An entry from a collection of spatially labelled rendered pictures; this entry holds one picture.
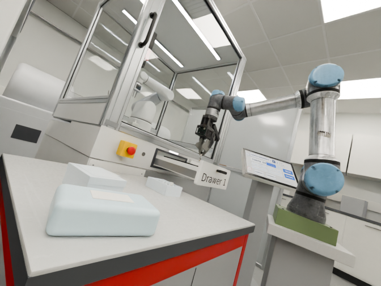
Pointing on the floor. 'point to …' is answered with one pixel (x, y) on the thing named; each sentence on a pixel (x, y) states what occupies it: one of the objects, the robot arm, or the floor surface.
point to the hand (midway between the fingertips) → (202, 153)
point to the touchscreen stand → (260, 215)
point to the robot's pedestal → (300, 259)
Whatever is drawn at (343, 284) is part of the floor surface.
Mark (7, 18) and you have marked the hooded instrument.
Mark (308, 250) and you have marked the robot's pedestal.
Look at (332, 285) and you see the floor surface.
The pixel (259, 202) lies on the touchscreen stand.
